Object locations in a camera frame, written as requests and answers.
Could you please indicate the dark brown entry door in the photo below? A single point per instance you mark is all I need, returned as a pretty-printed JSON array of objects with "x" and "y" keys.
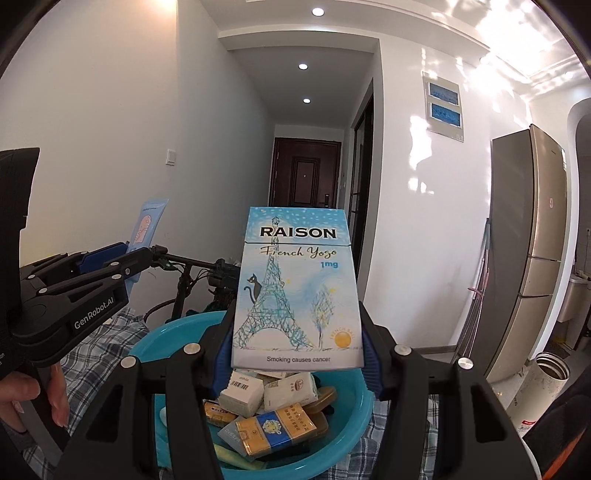
[{"x": 304, "y": 170}]

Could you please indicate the person's left hand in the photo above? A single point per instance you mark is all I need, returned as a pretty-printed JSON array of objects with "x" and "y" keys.
[{"x": 14, "y": 394}]

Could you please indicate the white thermos bottle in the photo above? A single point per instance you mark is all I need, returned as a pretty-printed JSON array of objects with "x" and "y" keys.
[{"x": 535, "y": 397}]

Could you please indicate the white pack red emblem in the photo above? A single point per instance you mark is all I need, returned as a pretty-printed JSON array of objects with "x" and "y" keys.
[{"x": 291, "y": 392}]

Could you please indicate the white light switch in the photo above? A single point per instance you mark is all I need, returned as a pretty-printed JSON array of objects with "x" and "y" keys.
[{"x": 171, "y": 157}]

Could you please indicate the wall panel with blue windows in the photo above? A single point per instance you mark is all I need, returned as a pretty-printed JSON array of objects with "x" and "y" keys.
[{"x": 444, "y": 108}]

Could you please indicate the orange black fabric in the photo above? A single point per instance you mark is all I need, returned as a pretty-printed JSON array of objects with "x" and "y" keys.
[{"x": 572, "y": 443}]

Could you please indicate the cream box with barcode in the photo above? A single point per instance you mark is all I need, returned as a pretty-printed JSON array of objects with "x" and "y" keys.
[{"x": 240, "y": 394}]

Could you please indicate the light blue lotion tube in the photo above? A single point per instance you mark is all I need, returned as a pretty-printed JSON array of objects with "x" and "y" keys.
[{"x": 150, "y": 226}]

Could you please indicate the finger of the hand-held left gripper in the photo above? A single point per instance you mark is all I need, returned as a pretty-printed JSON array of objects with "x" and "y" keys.
[
  {"x": 115, "y": 270},
  {"x": 104, "y": 257}
]

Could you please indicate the grey folded rack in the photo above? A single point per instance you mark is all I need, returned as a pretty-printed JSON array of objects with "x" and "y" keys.
[{"x": 478, "y": 286}]

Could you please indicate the pale green packet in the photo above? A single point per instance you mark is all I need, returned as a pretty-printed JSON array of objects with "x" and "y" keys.
[{"x": 235, "y": 459}]

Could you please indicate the black bicycle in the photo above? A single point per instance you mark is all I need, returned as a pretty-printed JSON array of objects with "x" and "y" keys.
[{"x": 194, "y": 277}]

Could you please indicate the orange flat pack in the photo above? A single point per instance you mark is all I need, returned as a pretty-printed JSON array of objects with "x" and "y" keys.
[{"x": 219, "y": 413}]

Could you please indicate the gold blue cigarette pack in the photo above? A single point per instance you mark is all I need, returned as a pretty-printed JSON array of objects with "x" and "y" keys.
[{"x": 277, "y": 429}]

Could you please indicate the black framed glass door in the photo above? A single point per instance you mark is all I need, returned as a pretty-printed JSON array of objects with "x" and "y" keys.
[{"x": 362, "y": 157}]

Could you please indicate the blue plaid cloth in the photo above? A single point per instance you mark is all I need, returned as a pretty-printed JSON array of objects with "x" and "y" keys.
[{"x": 111, "y": 344}]

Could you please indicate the light blue printed cigarette pack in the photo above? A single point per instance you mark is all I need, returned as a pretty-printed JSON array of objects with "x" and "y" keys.
[{"x": 295, "y": 286}]

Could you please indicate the blue plastic basin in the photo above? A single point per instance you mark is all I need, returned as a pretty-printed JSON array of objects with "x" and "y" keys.
[{"x": 171, "y": 337}]

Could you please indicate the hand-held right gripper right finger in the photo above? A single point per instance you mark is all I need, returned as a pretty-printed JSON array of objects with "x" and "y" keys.
[{"x": 373, "y": 369}]

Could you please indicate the grey gold refrigerator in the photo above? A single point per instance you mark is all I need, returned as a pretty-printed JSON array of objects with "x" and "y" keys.
[{"x": 517, "y": 258}]

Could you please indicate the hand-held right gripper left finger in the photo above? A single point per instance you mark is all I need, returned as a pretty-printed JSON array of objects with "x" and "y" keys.
[{"x": 226, "y": 350}]

